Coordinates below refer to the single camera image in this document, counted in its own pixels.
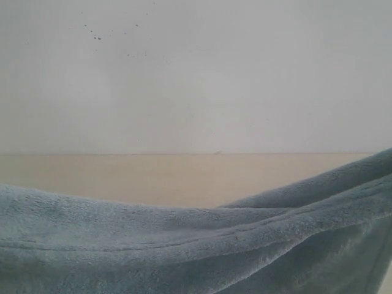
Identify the light blue terry towel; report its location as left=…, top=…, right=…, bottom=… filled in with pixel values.
left=1, top=150, right=391, bottom=293

